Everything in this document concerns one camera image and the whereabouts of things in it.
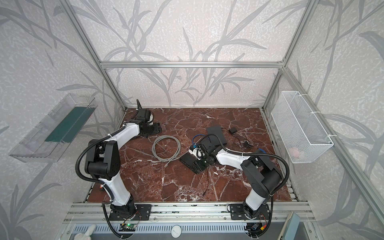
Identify blue ethernet cable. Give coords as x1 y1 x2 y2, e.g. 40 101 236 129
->
193 133 208 148

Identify black ribbed network switch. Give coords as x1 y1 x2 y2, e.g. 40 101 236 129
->
180 153 208 174

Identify grey ethernet cable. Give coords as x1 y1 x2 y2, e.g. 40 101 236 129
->
151 134 183 168

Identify small black power adapter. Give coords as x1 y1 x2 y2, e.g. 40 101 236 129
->
222 127 254 149

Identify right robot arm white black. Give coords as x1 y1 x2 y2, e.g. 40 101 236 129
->
189 146 290 238

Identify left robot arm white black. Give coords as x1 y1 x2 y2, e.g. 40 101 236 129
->
75 100 162 240

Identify pink object in basket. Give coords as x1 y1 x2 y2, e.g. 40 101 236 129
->
289 147 305 159

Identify round white gauge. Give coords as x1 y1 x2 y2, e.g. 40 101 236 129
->
171 225 182 239

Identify green lit circuit board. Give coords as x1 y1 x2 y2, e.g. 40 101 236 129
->
119 223 138 232

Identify grey blue panel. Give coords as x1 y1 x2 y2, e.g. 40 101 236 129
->
277 212 301 240

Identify white plush toy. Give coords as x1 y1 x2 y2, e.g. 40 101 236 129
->
74 225 96 240

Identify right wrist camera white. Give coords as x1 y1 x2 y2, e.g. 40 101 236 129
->
189 145 205 159

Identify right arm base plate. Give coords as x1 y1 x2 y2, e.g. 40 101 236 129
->
228 203 271 220

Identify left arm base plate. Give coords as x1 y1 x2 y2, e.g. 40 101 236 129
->
109 204 152 221

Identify white wire mesh basket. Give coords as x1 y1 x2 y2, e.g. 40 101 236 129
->
272 91 334 164

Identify clear plastic wall bin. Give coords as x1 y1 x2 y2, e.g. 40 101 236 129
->
9 94 98 163

